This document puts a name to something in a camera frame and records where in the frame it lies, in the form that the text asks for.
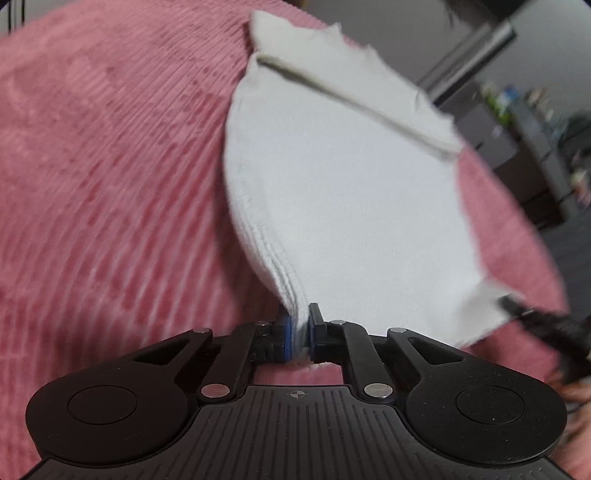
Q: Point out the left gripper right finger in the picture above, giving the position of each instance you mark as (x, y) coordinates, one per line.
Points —
(335, 341)

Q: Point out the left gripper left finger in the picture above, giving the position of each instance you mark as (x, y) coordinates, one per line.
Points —
(263, 342)

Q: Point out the white knit sweater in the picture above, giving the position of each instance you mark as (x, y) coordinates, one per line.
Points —
(343, 185)

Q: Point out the grey vanity desk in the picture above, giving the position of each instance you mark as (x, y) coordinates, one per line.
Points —
(537, 137)

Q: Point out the pink ribbed bed blanket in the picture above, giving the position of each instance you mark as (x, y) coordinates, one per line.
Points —
(115, 232)

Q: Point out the grey small cabinet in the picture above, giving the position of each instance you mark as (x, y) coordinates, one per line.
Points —
(488, 137)

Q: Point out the white tower fan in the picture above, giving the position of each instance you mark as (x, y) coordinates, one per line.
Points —
(467, 59)

